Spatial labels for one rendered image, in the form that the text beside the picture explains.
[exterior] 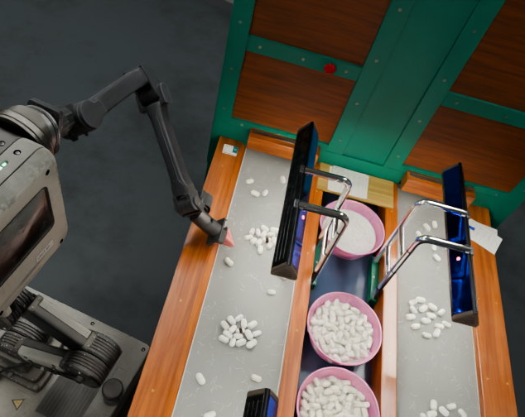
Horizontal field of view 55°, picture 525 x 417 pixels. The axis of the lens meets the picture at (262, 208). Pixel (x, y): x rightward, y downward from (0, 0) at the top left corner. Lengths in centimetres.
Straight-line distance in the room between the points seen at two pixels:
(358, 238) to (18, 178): 134
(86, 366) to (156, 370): 20
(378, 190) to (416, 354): 70
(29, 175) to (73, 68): 258
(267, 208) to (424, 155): 68
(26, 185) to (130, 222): 171
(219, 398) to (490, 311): 107
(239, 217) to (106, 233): 101
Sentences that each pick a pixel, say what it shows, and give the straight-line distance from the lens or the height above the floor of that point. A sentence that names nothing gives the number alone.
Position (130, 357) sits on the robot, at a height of 47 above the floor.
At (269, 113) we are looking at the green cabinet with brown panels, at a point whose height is 94.
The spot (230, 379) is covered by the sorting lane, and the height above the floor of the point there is 74.
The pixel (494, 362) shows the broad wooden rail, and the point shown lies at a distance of 202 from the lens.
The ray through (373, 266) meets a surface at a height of 71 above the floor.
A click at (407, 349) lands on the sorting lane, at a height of 74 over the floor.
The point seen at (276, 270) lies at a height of 107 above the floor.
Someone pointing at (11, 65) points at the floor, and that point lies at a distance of 373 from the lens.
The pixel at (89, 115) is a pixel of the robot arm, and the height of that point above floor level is 134.
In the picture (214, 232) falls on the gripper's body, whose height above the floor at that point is 85.
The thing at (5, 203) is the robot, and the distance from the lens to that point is 111.
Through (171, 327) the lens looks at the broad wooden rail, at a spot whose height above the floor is 77.
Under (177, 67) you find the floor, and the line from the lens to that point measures 374.
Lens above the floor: 231
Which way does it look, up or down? 51 degrees down
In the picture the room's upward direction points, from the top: 19 degrees clockwise
